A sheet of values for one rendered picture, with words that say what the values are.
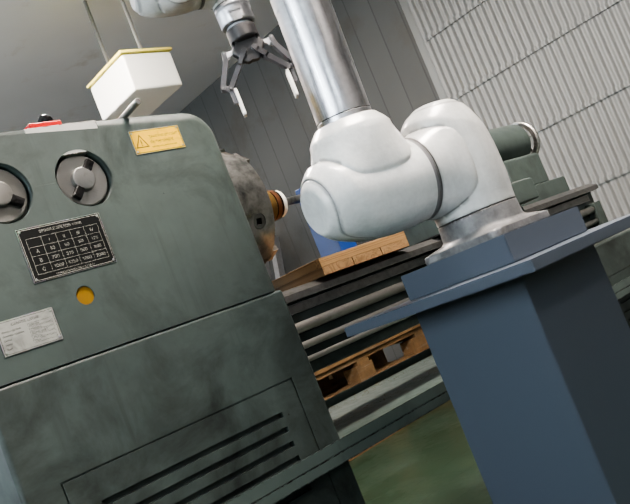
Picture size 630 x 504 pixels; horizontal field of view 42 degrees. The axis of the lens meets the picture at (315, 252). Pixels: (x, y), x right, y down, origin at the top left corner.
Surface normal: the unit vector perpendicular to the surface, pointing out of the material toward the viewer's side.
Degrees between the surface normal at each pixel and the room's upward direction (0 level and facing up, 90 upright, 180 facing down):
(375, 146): 90
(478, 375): 90
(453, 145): 80
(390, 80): 90
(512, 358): 90
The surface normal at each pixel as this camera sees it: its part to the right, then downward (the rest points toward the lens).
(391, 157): 0.42, -0.25
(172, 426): 0.62, -0.30
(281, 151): -0.71, 0.23
